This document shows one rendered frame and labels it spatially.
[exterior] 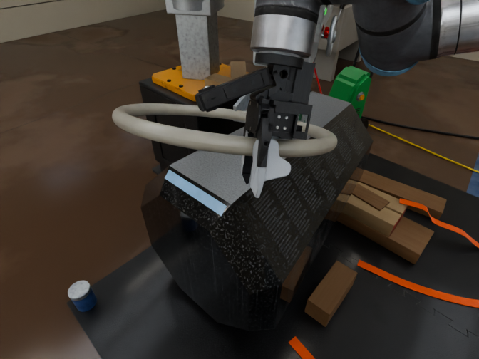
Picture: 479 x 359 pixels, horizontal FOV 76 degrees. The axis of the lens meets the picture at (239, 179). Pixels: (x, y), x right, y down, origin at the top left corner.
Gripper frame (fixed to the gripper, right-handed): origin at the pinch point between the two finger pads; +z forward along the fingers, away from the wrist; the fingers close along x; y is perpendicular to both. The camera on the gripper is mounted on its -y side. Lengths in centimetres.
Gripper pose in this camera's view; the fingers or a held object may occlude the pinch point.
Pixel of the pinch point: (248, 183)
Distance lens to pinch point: 50.8
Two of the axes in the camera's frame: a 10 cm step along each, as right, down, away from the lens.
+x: -2.2, -3.2, 9.2
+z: -1.2, 9.5, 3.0
